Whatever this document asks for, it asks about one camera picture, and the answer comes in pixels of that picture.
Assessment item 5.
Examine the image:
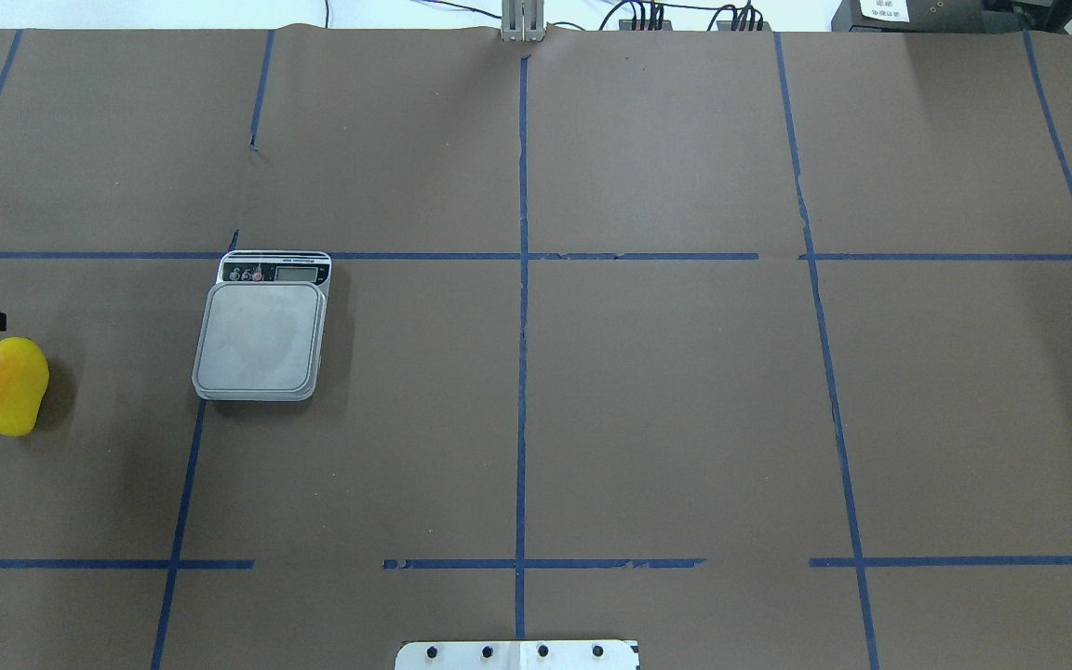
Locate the yellow mango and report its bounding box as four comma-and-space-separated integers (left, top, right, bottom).
0, 338, 50, 437

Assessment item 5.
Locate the brown paper table cover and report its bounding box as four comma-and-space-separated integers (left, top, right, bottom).
0, 25, 1072, 669

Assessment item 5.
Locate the grey digital kitchen scale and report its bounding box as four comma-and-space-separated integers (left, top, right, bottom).
191, 249, 332, 402

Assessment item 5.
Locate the black power strip left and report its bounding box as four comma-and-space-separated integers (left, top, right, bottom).
602, 1, 672, 33

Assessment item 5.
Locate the black power strip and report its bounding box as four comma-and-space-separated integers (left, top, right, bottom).
706, 1, 771, 33
602, 1, 672, 33

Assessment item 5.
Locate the white metal mounting plate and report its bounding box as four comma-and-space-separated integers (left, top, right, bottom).
393, 639, 641, 669

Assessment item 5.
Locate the black power strip right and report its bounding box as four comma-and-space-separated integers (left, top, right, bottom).
706, 1, 771, 33

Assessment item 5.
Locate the dark grey equipment box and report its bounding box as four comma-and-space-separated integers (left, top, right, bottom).
830, 1, 986, 34

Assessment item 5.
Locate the aluminium profile post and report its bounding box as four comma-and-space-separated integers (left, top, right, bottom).
501, 0, 547, 43

